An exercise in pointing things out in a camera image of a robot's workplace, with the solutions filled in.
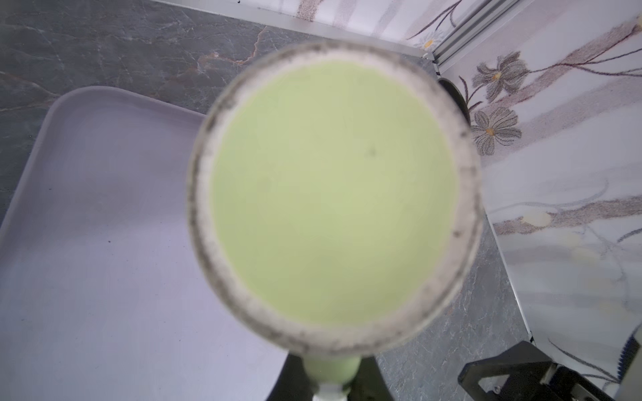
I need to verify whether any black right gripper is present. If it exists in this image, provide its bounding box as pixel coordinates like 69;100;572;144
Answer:
457;341;614;401

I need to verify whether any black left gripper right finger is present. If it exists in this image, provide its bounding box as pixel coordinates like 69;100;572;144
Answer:
348;356;394;401

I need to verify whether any light green ceramic mug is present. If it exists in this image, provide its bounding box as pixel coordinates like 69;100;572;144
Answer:
187;41;482;400

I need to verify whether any aluminium right corner post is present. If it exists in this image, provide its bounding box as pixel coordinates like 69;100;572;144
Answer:
433;0;520;65

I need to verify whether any lavender plastic tray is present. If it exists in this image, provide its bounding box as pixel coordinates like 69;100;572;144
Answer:
1;87;286;400

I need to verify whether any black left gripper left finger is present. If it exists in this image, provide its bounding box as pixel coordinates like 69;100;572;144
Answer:
266;354;314;401

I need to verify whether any black ceramic mug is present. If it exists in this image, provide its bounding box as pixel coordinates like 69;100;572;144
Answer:
437;78;471;125

